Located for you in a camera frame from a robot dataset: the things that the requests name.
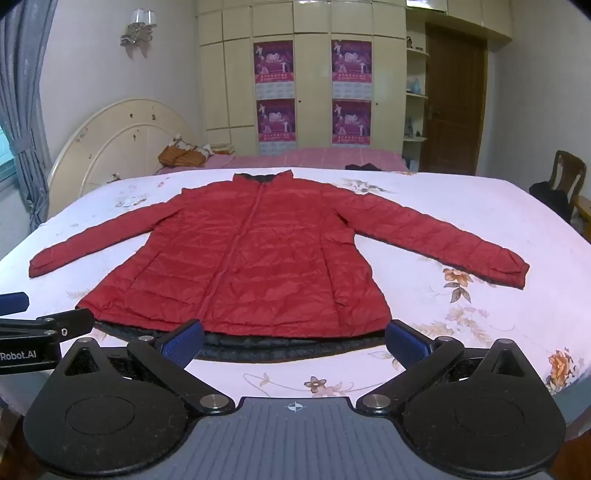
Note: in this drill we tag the glass wall lamp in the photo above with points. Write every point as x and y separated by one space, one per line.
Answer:
138 27

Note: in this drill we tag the wooden chair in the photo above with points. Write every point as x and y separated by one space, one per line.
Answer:
569 168

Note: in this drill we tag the cream round headboard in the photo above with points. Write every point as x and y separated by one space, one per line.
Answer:
120 143

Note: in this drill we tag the floral white bed sheet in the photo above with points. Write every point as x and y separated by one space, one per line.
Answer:
485 203

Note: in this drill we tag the brown wooden door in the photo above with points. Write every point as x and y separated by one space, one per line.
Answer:
455 101

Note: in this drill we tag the cream folded cloth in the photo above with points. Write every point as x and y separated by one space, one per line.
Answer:
220 149

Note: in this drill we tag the small blue ornament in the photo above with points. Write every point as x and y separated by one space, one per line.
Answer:
414 86

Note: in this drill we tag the dark clothing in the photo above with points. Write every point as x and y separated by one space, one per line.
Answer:
549 198

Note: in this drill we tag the pink striped bed sheet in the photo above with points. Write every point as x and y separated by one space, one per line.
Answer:
314 157

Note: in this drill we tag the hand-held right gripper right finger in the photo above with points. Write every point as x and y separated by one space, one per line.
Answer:
406 345

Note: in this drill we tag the black cloth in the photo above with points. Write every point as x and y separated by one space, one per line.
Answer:
362 166

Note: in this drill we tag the cream wardrobe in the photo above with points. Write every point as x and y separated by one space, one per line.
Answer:
314 27

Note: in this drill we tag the red down jacket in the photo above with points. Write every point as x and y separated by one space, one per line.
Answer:
258 258

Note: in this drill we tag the window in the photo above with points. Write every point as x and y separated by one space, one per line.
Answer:
4 157

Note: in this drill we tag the grey blue curtain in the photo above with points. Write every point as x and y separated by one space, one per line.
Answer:
23 92

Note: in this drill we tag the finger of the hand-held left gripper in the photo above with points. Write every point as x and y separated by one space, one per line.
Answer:
69 323
14 303

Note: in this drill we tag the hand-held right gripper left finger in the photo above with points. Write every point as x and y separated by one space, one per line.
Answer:
184 345

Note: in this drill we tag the purple wall poster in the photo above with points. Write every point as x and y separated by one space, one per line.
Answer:
352 60
352 121
276 121
274 62

